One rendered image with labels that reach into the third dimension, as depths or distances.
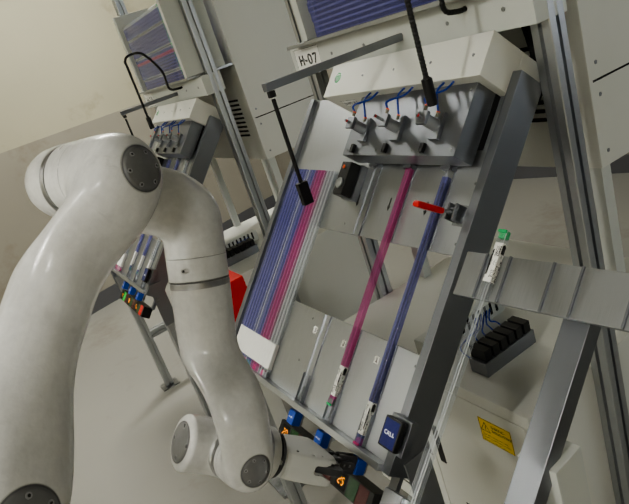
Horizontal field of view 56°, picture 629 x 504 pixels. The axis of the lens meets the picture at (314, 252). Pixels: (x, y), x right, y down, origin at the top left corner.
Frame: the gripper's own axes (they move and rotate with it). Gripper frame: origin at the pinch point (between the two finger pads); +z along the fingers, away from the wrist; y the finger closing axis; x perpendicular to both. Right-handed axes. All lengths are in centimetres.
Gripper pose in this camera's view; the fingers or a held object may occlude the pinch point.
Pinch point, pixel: (344, 462)
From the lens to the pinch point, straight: 112.1
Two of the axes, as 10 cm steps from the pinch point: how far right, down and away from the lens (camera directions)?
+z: 8.0, 2.9, 5.3
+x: 3.2, -9.5, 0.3
